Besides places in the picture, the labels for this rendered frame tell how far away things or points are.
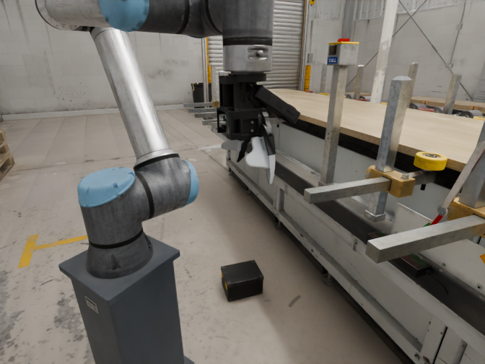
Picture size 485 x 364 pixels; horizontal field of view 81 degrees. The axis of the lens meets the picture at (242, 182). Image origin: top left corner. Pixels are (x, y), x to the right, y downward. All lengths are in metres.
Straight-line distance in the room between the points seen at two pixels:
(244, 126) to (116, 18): 0.27
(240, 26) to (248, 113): 0.14
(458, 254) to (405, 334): 0.67
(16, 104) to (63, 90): 1.00
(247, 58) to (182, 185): 0.50
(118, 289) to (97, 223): 0.19
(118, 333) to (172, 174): 0.47
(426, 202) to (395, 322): 0.56
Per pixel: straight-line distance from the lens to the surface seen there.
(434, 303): 0.97
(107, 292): 0.88
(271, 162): 0.54
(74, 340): 1.66
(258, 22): 0.53
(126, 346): 1.01
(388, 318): 1.47
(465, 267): 0.83
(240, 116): 0.53
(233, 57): 0.53
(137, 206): 0.85
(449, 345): 1.28
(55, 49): 8.07
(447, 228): 0.69
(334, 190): 0.78
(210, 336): 1.50
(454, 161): 1.02
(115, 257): 0.89
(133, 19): 0.55
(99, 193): 0.81
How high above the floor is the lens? 1.16
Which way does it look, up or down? 22 degrees down
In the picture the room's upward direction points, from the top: straight up
